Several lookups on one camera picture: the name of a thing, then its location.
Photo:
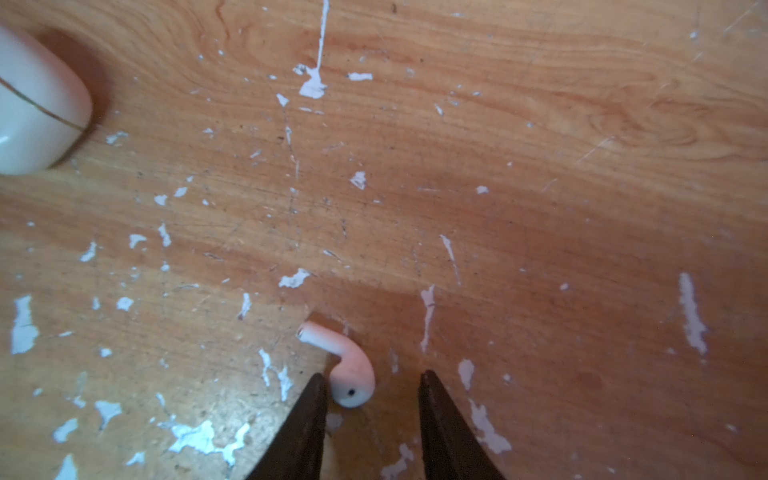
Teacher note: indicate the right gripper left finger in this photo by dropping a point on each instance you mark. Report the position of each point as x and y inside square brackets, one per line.
[296, 451]

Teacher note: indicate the white earbud charging case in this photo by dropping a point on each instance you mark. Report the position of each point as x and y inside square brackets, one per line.
[45, 106]

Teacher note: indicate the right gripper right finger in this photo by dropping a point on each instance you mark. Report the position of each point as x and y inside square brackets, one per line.
[450, 449]

